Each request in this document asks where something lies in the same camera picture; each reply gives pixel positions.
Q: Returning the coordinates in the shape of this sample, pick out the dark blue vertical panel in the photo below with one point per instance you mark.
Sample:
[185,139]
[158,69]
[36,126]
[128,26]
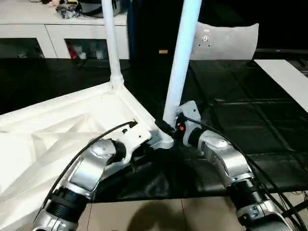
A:
[131,29]

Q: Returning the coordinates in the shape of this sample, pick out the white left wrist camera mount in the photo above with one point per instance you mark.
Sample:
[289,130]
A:
[137,137]

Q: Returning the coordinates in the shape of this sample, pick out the black mat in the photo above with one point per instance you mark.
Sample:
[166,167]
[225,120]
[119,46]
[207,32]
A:
[252,120]

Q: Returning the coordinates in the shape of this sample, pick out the black bar with red light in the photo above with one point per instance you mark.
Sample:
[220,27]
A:
[281,51]

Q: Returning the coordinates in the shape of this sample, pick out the small white jar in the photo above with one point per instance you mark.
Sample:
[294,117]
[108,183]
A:
[99,55]
[83,55]

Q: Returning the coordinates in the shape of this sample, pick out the white plastic table top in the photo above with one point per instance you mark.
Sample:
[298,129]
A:
[48,120]

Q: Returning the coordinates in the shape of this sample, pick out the grey cushion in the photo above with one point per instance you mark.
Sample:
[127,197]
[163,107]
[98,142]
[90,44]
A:
[228,43]

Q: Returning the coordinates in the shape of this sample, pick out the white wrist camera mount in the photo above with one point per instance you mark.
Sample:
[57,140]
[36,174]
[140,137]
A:
[190,109]
[137,137]

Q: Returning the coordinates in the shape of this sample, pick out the white flat panel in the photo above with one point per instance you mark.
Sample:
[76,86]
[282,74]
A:
[284,79]

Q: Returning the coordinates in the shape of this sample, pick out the small tan tag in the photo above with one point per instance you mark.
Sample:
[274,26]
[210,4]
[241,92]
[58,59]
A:
[163,51]

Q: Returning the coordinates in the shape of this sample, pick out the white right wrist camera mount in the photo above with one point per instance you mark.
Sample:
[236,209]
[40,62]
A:
[190,109]

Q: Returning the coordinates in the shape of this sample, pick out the white cabinet with glass doors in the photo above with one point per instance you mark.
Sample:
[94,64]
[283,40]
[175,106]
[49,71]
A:
[24,29]

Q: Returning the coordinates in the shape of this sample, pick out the grey bag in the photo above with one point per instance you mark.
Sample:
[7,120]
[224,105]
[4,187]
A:
[91,7]

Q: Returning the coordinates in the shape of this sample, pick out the small beige object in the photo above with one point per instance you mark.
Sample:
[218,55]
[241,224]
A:
[51,2]

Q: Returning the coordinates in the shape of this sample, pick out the white plastic table leg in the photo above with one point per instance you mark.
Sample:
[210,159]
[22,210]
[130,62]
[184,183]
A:
[185,48]
[111,36]

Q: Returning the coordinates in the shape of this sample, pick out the black metal frame bar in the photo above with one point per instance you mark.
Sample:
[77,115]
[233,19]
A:
[296,208]

